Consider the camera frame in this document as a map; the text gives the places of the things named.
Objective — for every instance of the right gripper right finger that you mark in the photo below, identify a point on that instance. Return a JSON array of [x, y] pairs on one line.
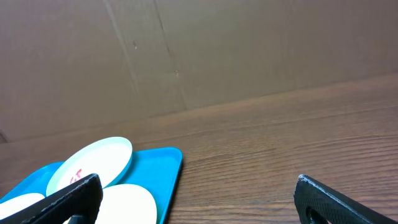
[[317, 203]]

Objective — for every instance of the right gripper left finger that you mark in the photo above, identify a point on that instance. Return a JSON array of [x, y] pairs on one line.
[[78, 203]]

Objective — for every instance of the light blue plate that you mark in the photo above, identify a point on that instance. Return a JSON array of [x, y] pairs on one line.
[[109, 158]]

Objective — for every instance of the white plate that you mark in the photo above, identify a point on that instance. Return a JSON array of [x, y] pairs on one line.
[[19, 203]]

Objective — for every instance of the teal plastic serving tray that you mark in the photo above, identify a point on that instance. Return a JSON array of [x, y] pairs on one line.
[[157, 170]]

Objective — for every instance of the yellow plate green rim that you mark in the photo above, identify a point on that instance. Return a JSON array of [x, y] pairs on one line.
[[127, 204]]

